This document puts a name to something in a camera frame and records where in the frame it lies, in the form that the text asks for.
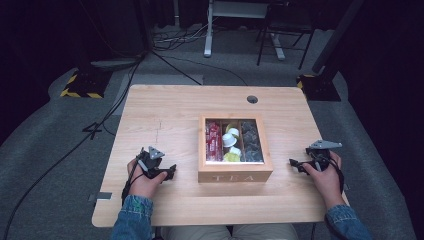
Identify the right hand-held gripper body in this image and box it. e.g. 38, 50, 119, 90
305, 139, 343, 173

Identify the black chair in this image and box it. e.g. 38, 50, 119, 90
255, 0, 316, 71

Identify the right hand-held gripper black cable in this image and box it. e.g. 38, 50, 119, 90
328, 154, 346, 195

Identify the thin black floor cable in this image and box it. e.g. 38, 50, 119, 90
162, 53, 248, 87

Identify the long black floor cable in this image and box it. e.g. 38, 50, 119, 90
1, 54, 146, 240

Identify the hand-held gripper black cable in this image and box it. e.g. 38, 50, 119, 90
328, 154, 346, 195
121, 156, 148, 205

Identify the person's left hand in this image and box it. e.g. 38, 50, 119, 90
126, 158, 168, 199

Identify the bundle of floor cables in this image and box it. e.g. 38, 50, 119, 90
152, 18, 215, 52

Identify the grey stand base plate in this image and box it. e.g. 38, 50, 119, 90
89, 57, 142, 70

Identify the bundle of red sachets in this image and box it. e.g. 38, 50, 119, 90
205, 121, 224, 163

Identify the black stand with striped base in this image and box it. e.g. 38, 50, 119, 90
59, 0, 114, 100

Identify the white desk frame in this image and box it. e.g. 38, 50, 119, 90
203, 0, 288, 61

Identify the left hand-held gripper black cable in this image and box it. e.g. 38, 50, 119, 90
121, 156, 148, 205

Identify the pile of dark packets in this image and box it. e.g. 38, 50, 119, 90
240, 120, 265, 164

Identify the wooden tea box glass lid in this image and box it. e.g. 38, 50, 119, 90
197, 114, 274, 184

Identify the grey tape strip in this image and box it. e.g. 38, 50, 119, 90
87, 191, 113, 203

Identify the black slanted stand striped base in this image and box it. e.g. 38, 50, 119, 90
296, 0, 366, 102

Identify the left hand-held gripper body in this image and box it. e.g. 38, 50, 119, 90
136, 145, 168, 180

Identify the person's right hand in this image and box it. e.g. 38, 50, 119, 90
302, 151, 346, 210

